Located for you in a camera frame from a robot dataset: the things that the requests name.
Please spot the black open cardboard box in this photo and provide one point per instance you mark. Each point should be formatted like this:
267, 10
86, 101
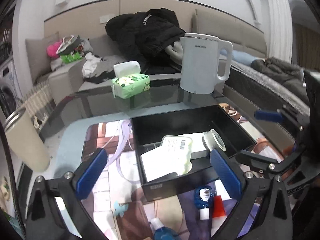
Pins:
149, 130

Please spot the green printed bag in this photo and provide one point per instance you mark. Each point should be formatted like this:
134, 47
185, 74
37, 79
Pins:
71, 57

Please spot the white electric kettle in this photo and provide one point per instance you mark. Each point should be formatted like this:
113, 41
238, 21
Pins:
200, 63

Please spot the white glue bottle red cap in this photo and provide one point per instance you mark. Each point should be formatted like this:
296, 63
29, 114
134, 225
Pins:
219, 214

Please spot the white square adapter box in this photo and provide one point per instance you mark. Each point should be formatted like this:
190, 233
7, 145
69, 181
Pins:
198, 150

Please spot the white curtain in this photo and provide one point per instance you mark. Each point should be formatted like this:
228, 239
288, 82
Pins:
281, 33

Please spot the person's right hand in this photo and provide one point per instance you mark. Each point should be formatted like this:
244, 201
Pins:
290, 150

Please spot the cream tumbler cup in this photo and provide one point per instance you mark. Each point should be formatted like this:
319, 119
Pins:
25, 142

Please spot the slipper on floor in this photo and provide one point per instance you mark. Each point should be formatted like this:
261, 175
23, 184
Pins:
5, 188

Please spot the light blue pillow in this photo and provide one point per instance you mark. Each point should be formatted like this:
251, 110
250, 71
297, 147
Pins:
240, 57

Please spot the dark olive jacket on bed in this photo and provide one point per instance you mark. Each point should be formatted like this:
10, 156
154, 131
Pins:
288, 75

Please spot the white washing machine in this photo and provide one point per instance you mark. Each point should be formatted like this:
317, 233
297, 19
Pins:
10, 89

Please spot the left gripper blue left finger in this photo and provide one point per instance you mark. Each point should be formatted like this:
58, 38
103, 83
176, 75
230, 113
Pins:
88, 172

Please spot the bed with beige headboard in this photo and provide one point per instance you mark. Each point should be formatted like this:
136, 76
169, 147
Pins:
272, 92

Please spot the anime printed desk mat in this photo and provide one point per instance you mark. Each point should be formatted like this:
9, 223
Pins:
117, 203

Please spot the blue bottle white cap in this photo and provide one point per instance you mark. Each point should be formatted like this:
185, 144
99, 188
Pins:
203, 201

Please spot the white power adapter cube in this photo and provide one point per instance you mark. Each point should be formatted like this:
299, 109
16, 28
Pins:
157, 163

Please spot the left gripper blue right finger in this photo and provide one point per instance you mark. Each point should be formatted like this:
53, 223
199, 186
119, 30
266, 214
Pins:
228, 172

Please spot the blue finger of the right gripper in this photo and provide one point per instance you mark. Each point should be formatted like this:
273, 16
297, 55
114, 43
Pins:
256, 162
268, 116

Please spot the grey sofa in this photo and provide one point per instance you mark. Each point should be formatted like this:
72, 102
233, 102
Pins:
58, 89

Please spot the round white grey device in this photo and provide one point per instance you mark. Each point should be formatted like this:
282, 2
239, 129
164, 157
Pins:
212, 140

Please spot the white wall socket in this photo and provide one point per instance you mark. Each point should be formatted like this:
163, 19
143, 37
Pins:
105, 18

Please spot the grey sofa cushion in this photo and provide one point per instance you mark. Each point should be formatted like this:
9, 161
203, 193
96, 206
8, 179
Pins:
39, 61

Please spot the green case with label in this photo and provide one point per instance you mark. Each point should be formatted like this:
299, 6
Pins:
180, 152

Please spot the pink plush toy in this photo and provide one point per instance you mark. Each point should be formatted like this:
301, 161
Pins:
52, 50

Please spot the white woven basket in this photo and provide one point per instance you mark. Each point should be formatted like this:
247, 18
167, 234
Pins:
39, 104

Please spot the small blue round bottle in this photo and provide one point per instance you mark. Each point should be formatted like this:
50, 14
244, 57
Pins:
161, 232

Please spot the white and grey clothes pile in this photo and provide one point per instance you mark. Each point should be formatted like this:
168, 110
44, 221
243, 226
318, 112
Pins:
99, 56

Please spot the green tissue pack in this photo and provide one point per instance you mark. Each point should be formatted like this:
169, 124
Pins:
129, 81

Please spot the black puffer jacket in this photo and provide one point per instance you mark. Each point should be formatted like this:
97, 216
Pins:
143, 36

